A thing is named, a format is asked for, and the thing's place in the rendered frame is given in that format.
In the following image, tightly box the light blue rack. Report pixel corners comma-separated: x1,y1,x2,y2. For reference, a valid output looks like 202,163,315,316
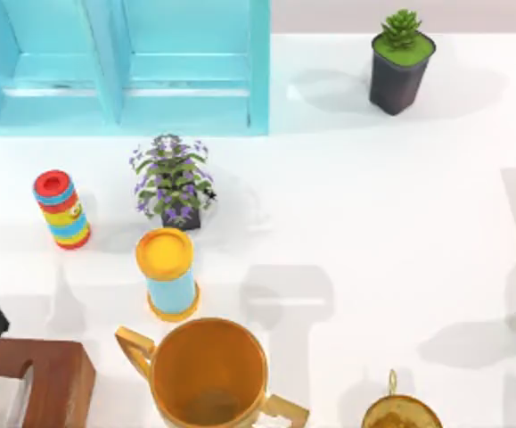
0,0,271,137

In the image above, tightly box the large gold trophy cup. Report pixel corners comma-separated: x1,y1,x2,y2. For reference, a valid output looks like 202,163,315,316
114,317,311,428

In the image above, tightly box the small gold trophy cup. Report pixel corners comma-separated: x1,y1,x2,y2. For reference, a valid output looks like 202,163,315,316
360,368,445,428

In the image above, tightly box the blue can with yellow lid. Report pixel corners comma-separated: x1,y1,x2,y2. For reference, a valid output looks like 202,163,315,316
135,227,201,323

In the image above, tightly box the stack of coloured rings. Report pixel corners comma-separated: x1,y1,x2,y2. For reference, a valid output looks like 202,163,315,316
32,169,93,251

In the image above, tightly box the purple flower plant black pot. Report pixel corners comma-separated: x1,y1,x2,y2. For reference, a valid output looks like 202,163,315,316
128,133,218,232

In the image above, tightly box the brown wooden tissue box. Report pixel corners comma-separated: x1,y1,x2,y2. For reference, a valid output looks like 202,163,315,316
0,337,97,428

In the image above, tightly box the succulent in dark grey pot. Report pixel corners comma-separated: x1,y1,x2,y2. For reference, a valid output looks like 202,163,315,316
369,9,437,117

